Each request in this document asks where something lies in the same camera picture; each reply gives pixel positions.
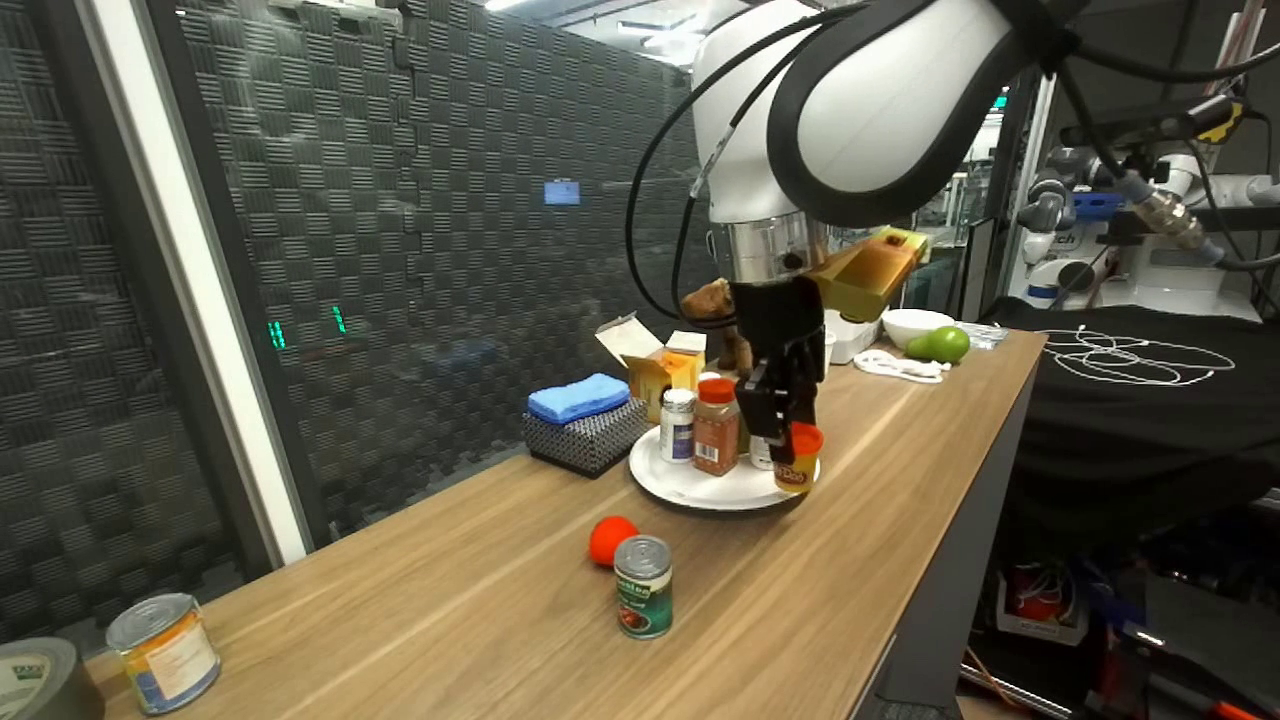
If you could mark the orange-lidded yellow dough tub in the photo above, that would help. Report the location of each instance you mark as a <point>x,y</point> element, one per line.
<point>801,452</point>

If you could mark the black covered table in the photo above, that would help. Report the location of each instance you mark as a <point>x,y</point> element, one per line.
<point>1144,432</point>

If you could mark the white-label tin can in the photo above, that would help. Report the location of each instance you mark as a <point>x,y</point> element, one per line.
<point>167,657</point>

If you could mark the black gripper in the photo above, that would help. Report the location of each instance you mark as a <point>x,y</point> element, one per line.
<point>780,332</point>

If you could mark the white window frame post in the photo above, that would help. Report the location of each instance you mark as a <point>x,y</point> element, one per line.
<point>187,265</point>

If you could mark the open yellow cardboard box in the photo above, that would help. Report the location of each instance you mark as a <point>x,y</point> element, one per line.
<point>660,363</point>

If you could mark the white-capped blue-label bottle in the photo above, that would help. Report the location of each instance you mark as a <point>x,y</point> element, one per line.
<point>677,424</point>

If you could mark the white plastic bucket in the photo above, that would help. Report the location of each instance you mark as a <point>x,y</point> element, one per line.
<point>849,338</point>

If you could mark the white paper plate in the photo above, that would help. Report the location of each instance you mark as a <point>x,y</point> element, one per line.
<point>695,491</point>

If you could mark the green-label tin can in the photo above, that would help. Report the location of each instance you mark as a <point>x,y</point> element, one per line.
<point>642,585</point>

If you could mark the blue sponge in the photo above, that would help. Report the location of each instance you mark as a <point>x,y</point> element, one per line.
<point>579,397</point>

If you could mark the white bowl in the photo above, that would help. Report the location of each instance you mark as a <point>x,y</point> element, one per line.
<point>915,321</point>

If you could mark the background equipment rack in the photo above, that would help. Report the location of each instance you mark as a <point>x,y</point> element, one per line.
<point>1106,261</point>

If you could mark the orange-capped brown spice bottle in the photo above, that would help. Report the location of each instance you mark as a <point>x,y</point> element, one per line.
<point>719,431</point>

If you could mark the orange ball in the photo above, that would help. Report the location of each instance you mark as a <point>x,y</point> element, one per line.
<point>609,542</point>

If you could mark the grey tape roll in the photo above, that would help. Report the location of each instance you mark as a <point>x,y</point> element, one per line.
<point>38,680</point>

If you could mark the dark grey block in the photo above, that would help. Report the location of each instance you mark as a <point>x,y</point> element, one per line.
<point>585,442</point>

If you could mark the brown plush moose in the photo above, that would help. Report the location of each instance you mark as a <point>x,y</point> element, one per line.
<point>706,306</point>

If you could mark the green fruit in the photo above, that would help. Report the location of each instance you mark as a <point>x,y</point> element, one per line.
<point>946,342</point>

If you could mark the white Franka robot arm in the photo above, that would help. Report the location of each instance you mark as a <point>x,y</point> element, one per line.
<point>865,105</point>

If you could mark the tan wrist camera box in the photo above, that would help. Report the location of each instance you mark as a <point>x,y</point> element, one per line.
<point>872,273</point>

